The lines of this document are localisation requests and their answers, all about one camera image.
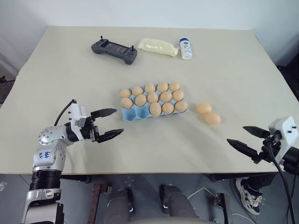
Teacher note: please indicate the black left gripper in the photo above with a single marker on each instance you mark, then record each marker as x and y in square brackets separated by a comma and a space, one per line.
[90, 131]

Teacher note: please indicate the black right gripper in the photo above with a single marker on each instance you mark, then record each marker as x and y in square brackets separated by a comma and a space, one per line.
[266, 152]

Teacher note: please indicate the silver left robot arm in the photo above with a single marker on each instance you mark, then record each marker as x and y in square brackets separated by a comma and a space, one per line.
[47, 149]

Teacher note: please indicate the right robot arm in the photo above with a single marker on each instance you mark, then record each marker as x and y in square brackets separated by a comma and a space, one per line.
[293, 159]

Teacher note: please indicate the brown egg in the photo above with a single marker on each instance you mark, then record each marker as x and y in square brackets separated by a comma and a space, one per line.
[165, 96]
[152, 97]
[140, 100]
[137, 90]
[203, 108]
[178, 95]
[181, 106]
[174, 86]
[150, 87]
[155, 109]
[125, 93]
[162, 87]
[126, 102]
[211, 118]
[168, 108]

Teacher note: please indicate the blue egg carton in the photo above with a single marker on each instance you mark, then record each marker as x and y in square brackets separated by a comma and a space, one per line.
[136, 114]

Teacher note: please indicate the dark trouser leg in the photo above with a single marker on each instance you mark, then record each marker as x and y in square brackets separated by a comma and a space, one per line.
[261, 180]

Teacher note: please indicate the black table foot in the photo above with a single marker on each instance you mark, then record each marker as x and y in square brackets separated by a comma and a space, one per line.
[222, 177]
[77, 178]

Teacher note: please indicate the white and black sneaker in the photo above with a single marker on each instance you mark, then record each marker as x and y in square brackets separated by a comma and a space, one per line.
[248, 196]

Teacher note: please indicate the rusty metal bar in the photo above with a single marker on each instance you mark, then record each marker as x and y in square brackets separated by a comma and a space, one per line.
[98, 200]
[223, 207]

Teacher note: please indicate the dark grey remote controller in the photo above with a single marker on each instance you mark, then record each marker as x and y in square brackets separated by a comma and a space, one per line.
[114, 49]

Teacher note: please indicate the dark rounded robot leg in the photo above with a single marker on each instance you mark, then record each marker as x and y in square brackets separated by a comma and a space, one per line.
[120, 206]
[177, 204]

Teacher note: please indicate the clear bag of pale powder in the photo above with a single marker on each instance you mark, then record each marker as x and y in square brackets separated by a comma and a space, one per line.
[157, 47]

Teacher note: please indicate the black equipment beside table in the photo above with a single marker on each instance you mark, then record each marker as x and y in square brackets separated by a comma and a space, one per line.
[5, 88]

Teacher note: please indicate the white bottle with blue label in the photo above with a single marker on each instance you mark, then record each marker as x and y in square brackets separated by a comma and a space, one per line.
[185, 49]

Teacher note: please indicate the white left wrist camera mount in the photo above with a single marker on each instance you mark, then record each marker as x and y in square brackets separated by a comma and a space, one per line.
[77, 116]

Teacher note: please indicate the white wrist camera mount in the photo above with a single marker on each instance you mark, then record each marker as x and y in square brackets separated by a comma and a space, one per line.
[77, 116]
[286, 133]

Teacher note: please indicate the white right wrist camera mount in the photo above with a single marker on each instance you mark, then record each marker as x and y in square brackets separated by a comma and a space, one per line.
[286, 133]

